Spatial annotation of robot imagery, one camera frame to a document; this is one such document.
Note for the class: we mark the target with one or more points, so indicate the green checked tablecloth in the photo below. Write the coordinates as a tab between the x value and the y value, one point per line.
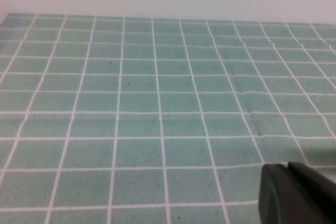
131	116

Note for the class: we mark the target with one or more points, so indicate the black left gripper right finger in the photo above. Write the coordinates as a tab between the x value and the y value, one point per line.
315	182

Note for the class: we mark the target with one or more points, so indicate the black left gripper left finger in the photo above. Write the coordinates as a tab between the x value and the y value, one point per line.
288	200

